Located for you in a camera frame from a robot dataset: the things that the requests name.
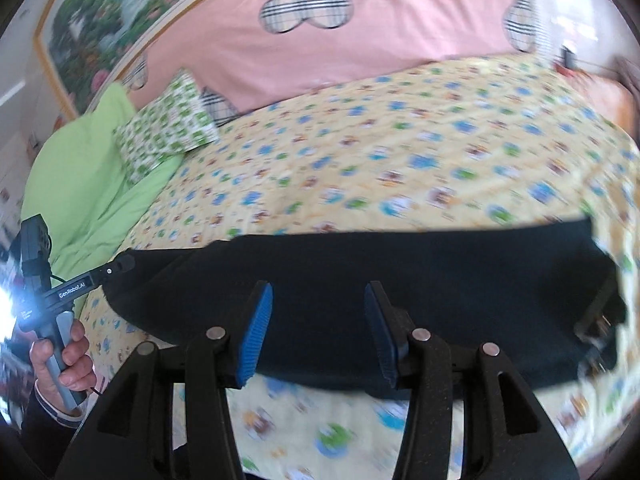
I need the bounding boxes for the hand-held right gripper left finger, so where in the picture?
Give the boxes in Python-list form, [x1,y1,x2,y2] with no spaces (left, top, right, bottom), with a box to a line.
[64,281,274,480]

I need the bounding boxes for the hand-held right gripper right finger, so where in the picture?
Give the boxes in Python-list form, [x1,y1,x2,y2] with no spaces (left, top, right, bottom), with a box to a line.
[364,281,580,480]

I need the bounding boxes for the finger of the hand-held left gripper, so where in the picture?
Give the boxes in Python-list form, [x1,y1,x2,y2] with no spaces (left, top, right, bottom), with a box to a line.
[98,253,136,284]

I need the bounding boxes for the black pants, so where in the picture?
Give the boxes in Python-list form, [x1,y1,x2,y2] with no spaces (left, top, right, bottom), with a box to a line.
[103,216,628,401]

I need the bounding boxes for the person's left forearm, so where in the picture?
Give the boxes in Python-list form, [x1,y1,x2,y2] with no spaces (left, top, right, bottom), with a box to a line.
[11,379,108,480]

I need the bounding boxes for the person's left hand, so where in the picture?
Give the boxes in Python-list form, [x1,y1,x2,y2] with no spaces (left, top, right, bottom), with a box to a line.
[29,318,98,399]

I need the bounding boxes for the light green blanket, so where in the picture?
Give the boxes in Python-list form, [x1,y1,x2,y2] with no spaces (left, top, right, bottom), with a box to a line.
[21,83,184,286]

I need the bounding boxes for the green printed pillow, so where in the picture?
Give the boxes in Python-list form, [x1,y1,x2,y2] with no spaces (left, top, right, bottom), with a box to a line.
[113,71,221,185]

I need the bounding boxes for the yellow printed bed sheet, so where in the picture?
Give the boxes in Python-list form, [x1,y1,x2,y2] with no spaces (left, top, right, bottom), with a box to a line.
[80,54,640,480]

